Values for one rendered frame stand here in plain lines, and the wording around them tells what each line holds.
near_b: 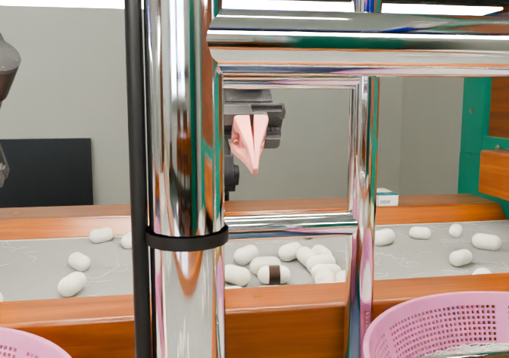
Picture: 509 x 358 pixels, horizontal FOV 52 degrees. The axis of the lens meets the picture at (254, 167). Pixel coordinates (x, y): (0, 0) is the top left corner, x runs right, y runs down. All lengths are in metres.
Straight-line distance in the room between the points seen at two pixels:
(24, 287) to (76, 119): 2.10
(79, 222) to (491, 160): 0.64
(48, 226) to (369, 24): 0.71
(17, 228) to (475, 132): 0.79
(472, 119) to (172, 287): 0.93
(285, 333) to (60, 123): 2.31
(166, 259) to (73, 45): 2.55
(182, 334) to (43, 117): 2.56
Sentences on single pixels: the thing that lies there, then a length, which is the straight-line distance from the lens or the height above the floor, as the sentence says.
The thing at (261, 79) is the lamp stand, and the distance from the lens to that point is 0.40.
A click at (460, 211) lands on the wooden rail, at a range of 0.94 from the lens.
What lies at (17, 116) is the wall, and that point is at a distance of 2.74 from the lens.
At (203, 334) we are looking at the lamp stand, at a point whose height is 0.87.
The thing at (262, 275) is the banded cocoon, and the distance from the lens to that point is 0.58.
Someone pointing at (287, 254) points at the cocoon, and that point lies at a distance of 0.65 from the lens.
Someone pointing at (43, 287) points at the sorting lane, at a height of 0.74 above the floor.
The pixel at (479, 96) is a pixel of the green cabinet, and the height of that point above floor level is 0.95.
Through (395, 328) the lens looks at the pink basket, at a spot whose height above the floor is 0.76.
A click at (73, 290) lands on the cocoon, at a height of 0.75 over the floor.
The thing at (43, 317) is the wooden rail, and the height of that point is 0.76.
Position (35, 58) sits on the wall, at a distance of 2.72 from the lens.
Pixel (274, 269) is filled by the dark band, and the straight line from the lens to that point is 0.58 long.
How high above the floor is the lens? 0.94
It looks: 8 degrees down
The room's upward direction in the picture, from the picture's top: straight up
